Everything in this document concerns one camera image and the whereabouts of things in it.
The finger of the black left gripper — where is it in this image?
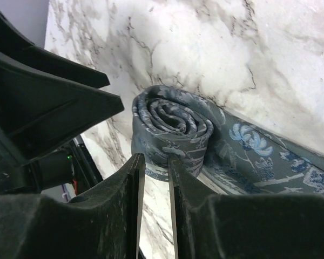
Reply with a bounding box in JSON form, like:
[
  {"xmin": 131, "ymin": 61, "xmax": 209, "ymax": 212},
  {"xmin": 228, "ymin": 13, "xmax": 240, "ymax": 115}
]
[{"xmin": 0, "ymin": 11, "xmax": 110, "ymax": 88}]

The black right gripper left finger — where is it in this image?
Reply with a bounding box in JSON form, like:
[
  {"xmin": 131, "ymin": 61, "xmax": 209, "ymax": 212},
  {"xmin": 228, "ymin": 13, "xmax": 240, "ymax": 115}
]
[{"xmin": 0, "ymin": 154, "xmax": 145, "ymax": 258}]

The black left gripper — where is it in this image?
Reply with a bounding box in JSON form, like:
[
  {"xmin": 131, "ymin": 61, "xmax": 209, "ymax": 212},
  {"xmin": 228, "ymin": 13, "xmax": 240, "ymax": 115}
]
[{"xmin": 0, "ymin": 54, "xmax": 124, "ymax": 195}]

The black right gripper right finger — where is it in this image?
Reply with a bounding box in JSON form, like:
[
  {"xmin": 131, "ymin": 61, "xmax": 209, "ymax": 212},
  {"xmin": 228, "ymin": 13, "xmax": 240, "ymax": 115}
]
[{"xmin": 168, "ymin": 158, "xmax": 324, "ymax": 258}]

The grey blue floral tie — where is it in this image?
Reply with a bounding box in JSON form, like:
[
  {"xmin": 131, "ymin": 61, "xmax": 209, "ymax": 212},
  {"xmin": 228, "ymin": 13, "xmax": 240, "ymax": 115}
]
[{"xmin": 131, "ymin": 85, "xmax": 324, "ymax": 197}]

